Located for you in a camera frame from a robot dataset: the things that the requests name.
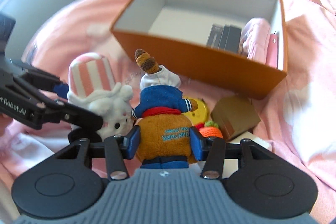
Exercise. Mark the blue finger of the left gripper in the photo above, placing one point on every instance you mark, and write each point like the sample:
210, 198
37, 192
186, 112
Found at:
61, 90

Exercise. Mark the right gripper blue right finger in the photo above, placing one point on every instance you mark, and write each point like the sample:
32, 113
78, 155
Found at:
211, 150

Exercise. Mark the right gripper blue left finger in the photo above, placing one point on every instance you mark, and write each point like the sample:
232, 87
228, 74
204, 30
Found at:
118, 148

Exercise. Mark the white bunny plush striped hat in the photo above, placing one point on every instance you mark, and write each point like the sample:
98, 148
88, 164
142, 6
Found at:
92, 87

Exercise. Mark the brown bear plush toy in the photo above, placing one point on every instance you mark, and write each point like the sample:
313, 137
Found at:
164, 128

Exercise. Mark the dark shrink-wrapped book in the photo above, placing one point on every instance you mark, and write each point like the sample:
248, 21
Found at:
215, 36

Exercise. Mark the dark grey box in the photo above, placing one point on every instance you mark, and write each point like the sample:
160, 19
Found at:
230, 39

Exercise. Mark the orange crochet carrot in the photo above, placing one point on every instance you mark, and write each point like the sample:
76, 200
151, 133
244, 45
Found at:
209, 129

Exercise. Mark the yellow round plush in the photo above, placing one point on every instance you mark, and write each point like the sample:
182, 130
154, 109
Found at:
201, 115

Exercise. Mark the gold cardboard box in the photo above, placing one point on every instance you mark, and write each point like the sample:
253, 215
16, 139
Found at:
234, 115

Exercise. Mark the pink bed duvet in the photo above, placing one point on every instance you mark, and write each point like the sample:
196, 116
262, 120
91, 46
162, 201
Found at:
297, 118

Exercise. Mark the orange cardboard box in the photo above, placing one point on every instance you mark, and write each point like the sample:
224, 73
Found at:
193, 38

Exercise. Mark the pink snap wallet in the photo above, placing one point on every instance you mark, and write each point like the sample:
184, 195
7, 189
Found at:
272, 51

